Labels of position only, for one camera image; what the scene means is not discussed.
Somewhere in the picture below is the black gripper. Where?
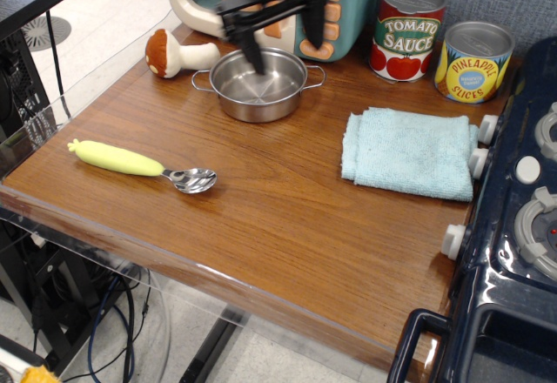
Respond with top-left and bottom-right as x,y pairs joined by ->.
216,0 -> 328,75

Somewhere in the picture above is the light blue rag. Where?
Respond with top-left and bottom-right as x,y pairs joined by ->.
341,107 -> 479,202

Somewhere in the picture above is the teal toy microwave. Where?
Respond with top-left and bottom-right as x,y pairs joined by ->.
170,0 -> 377,62

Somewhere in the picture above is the plush brown mushroom toy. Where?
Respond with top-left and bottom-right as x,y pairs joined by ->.
144,29 -> 221,78

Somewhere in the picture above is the tomato sauce can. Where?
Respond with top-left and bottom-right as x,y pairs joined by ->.
369,0 -> 448,82

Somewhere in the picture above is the pineapple slices can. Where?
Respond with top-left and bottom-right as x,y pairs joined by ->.
434,21 -> 515,104

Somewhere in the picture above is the white stove knob top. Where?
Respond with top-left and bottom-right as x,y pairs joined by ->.
478,115 -> 499,145

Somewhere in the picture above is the white stove knob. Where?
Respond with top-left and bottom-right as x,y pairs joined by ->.
478,115 -> 499,145
468,148 -> 489,180
441,225 -> 466,260

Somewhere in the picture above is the white stove knob middle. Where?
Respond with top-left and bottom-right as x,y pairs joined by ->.
468,148 -> 489,180

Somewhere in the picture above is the black desk at left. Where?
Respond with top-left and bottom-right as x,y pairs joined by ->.
1,0 -> 63,140

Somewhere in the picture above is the white stove knob bottom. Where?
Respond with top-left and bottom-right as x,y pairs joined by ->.
441,225 -> 466,260

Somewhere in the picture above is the black table leg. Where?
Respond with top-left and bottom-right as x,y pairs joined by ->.
178,314 -> 243,383

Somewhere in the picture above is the dark blue toy stove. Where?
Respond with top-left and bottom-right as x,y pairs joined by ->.
388,37 -> 556,382

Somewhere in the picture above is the yellow fuzzy object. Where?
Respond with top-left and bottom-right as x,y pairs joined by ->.
20,366 -> 60,383

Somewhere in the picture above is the steel pot with handles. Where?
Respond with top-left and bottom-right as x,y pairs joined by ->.
191,47 -> 327,124

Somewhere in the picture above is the spoon with yellow-green handle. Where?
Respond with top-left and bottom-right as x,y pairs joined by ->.
67,139 -> 218,194

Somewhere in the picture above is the blue floor cable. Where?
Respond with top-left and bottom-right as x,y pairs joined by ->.
87,276 -> 136,383

